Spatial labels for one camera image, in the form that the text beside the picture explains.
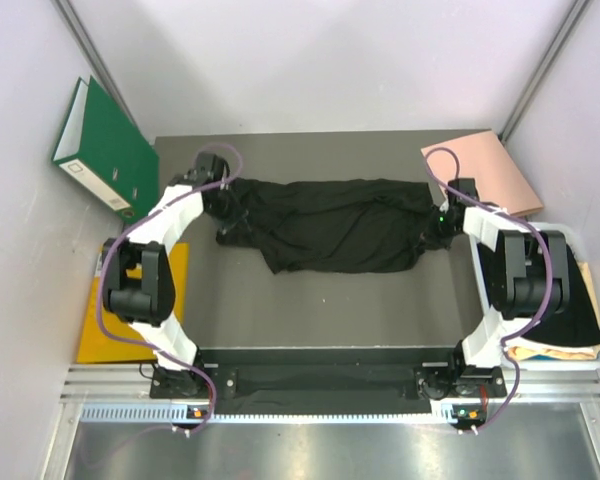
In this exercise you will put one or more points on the black printed t-shirt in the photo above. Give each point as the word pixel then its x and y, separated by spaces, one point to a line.
pixel 354 226

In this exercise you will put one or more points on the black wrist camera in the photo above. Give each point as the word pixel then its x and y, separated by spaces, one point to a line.
pixel 208 168
pixel 461 188

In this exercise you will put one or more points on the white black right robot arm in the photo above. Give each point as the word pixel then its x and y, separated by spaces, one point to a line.
pixel 527 279

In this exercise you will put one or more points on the green lever arch binder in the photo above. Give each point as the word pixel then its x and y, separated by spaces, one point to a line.
pixel 101 149

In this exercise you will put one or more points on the folded black t-shirt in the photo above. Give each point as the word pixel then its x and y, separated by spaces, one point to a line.
pixel 575 326

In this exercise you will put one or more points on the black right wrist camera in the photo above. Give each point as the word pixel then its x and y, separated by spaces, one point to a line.
pixel 461 188

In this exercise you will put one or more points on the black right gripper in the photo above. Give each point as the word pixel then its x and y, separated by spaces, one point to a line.
pixel 428 226

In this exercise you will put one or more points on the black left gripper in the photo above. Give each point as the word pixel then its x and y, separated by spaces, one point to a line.
pixel 236 206

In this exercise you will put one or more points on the white plastic basket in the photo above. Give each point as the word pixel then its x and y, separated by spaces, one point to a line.
pixel 581 255

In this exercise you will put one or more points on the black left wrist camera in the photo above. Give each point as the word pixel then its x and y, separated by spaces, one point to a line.
pixel 208 168

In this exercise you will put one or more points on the yellow folder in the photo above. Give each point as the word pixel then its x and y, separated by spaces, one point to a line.
pixel 96 348

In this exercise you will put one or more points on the grey slotted cable duct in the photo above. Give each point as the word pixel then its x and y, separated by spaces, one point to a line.
pixel 188 414

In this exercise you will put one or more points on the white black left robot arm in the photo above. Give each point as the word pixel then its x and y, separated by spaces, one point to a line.
pixel 137 286

